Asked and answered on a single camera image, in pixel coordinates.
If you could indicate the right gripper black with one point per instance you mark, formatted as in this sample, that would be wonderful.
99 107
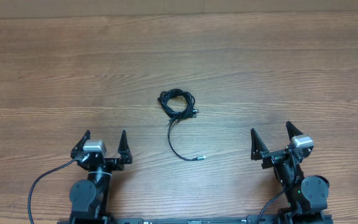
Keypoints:
279 154

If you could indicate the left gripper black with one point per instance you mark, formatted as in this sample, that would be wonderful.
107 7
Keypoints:
103 160

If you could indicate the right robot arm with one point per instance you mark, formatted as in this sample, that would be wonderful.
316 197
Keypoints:
306 196

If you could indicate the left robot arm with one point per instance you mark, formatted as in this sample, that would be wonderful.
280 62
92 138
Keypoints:
89 197

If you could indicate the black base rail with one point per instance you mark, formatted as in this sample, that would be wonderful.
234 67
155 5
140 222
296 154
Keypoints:
250 219

